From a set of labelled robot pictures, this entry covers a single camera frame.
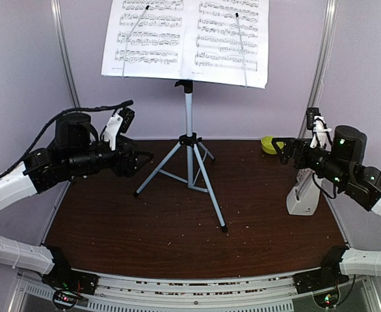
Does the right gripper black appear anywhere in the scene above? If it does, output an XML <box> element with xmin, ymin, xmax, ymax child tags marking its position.
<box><xmin>272</xmin><ymin>137</ymin><xmax>348</xmax><ymax>188</ymax></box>

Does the light blue music stand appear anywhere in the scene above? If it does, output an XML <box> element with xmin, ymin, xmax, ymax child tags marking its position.
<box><xmin>100</xmin><ymin>0</ymin><xmax>270</xmax><ymax>233</ymax></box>

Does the white metronome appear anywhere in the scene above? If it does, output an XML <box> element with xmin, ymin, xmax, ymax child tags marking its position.
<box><xmin>286</xmin><ymin>169</ymin><xmax>322</xmax><ymax>216</ymax></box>

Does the sheet music page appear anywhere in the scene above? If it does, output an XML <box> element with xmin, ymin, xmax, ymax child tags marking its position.
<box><xmin>181</xmin><ymin>0</ymin><xmax>269</xmax><ymax>89</ymax></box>
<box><xmin>101</xmin><ymin>0</ymin><xmax>190</xmax><ymax>79</ymax></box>

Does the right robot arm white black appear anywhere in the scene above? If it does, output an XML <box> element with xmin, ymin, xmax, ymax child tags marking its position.
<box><xmin>272</xmin><ymin>125</ymin><xmax>381</xmax><ymax>287</ymax></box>

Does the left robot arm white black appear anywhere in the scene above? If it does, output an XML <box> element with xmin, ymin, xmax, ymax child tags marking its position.
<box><xmin>0</xmin><ymin>100</ymin><xmax>153</xmax><ymax>289</ymax></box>

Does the green bowl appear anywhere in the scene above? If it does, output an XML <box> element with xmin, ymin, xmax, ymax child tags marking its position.
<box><xmin>261</xmin><ymin>136</ymin><xmax>277</xmax><ymax>155</ymax></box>

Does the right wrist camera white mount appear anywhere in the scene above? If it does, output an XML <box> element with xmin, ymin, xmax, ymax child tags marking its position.
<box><xmin>306</xmin><ymin>107</ymin><xmax>332</xmax><ymax>149</ymax></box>

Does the aluminium corner post right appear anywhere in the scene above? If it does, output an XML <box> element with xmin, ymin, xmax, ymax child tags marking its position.
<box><xmin>297</xmin><ymin>0</ymin><xmax>337</xmax><ymax>144</ymax></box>

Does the aluminium corner post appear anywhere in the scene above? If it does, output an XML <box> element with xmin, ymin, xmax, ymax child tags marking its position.
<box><xmin>297</xmin><ymin>0</ymin><xmax>337</xmax><ymax>144</ymax></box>
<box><xmin>50</xmin><ymin>0</ymin><xmax>88</xmax><ymax>108</ymax></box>

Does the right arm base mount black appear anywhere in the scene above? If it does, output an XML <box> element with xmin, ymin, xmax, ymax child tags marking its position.
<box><xmin>293</xmin><ymin>268</ymin><xmax>349</xmax><ymax>294</ymax></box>

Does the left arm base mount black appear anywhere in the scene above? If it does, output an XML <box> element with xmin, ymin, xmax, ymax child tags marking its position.
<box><xmin>42</xmin><ymin>270</ymin><xmax>99</xmax><ymax>295</ymax></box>

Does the aluminium front rail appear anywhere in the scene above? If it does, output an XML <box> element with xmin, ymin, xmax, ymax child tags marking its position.
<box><xmin>7</xmin><ymin>268</ymin><xmax>381</xmax><ymax>311</ymax></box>

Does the aluminium corner post left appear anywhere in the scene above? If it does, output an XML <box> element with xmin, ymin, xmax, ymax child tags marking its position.
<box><xmin>50</xmin><ymin>0</ymin><xmax>88</xmax><ymax>108</ymax></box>

